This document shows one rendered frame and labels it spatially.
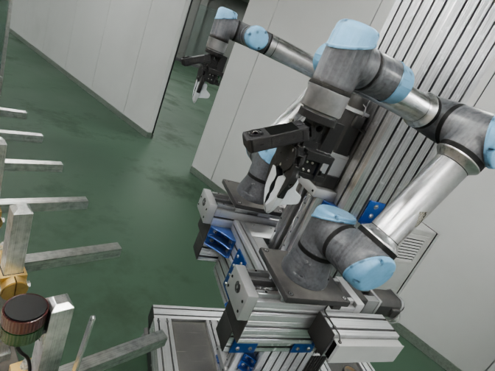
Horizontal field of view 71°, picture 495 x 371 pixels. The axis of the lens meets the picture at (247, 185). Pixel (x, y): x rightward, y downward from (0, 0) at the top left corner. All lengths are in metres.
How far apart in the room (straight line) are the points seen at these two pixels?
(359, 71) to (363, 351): 0.82
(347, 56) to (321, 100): 0.08
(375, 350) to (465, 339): 2.06
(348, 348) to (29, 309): 0.81
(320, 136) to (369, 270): 0.38
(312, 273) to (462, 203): 2.07
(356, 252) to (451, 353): 2.44
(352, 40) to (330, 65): 0.05
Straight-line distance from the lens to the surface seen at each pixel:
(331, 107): 0.60
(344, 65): 0.60
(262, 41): 1.26
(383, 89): 0.67
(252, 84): 3.76
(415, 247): 1.45
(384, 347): 1.21
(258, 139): 0.58
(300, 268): 1.02
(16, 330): 0.63
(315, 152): 0.62
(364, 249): 0.90
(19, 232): 0.84
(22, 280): 0.90
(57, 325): 0.67
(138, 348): 0.94
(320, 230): 0.97
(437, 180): 0.94
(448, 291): 3.11
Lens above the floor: 1.57
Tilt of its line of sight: 20 degrees down
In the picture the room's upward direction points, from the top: 23 degrees clockwise
